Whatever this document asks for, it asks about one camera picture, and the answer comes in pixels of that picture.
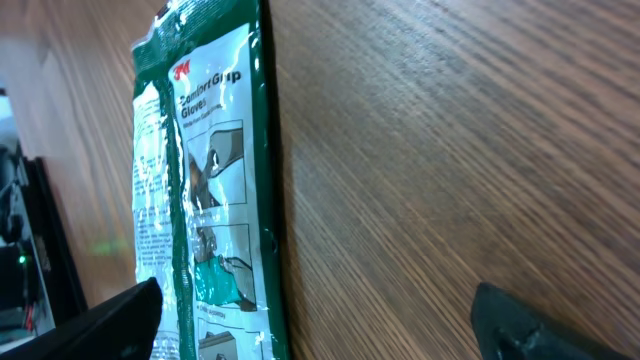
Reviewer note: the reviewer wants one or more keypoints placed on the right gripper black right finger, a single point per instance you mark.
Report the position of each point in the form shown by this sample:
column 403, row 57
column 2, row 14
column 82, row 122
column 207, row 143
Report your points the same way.
column 507, row 328

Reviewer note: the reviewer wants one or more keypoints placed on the green snack packet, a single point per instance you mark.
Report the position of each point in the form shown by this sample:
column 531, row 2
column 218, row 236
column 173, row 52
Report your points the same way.
column 206, row 221

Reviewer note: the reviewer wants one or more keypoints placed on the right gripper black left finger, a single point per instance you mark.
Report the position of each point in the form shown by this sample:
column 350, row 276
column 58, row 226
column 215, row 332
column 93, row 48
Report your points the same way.
column 122, row 328

